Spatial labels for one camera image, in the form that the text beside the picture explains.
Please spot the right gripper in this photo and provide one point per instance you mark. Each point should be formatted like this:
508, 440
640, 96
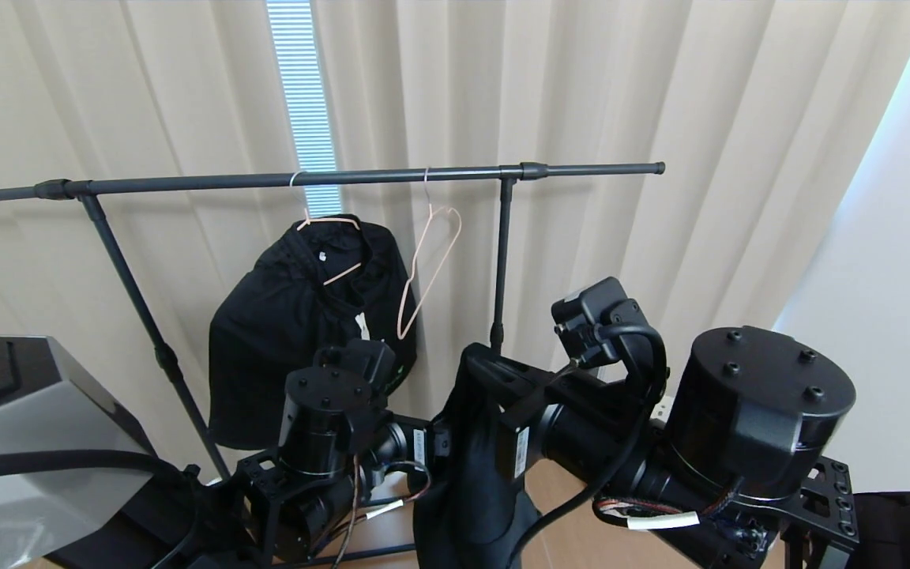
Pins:
589, 435

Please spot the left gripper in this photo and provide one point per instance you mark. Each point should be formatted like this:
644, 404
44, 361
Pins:
404, 446

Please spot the black garment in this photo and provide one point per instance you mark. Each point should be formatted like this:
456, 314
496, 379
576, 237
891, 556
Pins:
265, 356
471, 490

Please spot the pink clothes hanger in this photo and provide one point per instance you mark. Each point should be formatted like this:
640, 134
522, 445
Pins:
400, 320
342, 274

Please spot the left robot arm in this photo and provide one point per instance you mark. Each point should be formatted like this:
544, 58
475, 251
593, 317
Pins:
329, 411

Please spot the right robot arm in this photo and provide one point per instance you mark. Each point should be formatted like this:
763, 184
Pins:
763, 411

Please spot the black clothes rack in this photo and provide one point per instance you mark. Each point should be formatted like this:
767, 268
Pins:
186, 182

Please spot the beige curtain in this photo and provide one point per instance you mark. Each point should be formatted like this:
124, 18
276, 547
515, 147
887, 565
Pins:
621, 95
147, 95

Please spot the window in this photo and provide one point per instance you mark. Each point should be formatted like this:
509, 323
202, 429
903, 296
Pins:
305, 95

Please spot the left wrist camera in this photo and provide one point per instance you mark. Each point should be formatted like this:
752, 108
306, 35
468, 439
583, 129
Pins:
360, 363

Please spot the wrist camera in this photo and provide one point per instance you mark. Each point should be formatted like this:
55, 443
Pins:
597, 308
360, 363

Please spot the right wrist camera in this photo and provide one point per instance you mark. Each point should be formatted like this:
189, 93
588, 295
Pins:
597, 308

